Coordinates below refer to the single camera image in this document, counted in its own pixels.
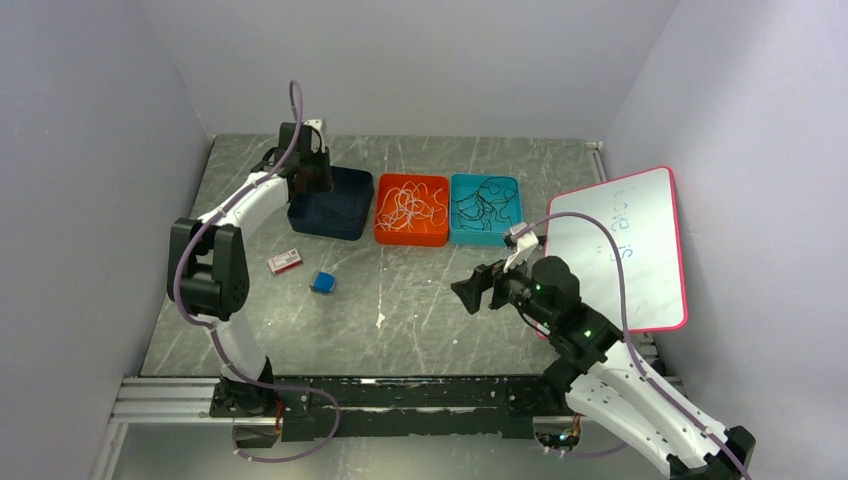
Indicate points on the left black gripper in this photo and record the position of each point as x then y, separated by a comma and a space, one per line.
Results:
325, 184

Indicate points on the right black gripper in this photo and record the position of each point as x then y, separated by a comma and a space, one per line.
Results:
485, 276

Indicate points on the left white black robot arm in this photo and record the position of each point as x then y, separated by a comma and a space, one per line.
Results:
209, 279

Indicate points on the dark navy square bin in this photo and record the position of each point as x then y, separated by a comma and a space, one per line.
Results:
340, 213

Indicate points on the teal square bin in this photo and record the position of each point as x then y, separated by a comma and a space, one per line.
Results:
482, 208

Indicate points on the red white small box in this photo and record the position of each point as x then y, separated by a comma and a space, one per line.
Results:
285, 261

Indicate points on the orange square bin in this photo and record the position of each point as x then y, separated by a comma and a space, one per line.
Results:
412, 210

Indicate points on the small blue object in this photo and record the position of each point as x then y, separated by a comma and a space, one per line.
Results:
323, 283

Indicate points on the pink framed whiteboard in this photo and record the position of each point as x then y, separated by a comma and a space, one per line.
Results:
621, 239

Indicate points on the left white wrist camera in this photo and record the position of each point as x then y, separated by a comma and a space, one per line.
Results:
316, 129

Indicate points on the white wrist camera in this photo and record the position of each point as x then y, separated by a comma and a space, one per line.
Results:
522, 240
316, 129

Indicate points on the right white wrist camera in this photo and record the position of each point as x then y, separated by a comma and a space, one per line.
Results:
522, 240

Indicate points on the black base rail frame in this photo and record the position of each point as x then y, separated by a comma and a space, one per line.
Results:
312, 407

